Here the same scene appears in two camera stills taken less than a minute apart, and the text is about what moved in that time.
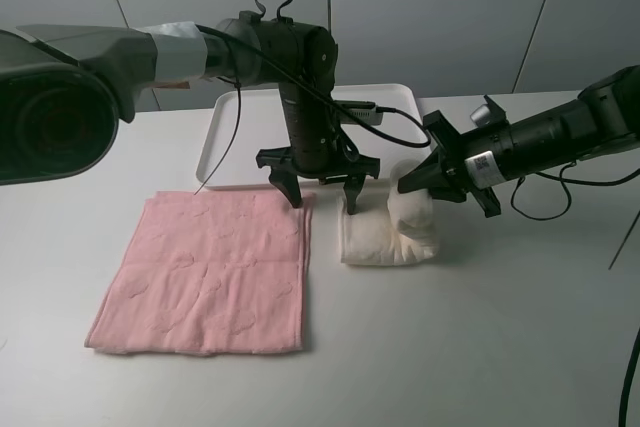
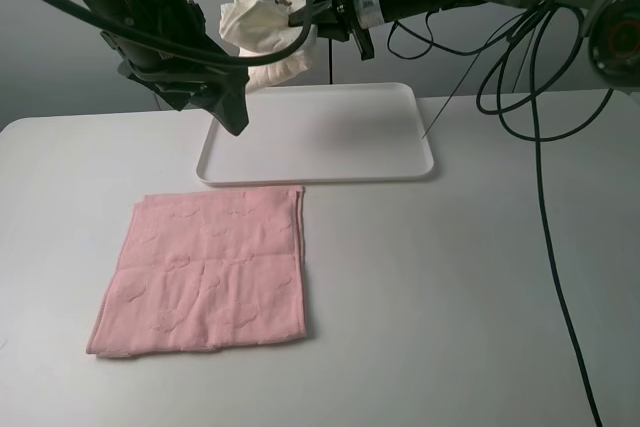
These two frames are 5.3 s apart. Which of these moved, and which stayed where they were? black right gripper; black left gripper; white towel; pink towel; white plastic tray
Moved: black right gripper; black left gripper; white towel
Stayed: pink towel; white plastic tray
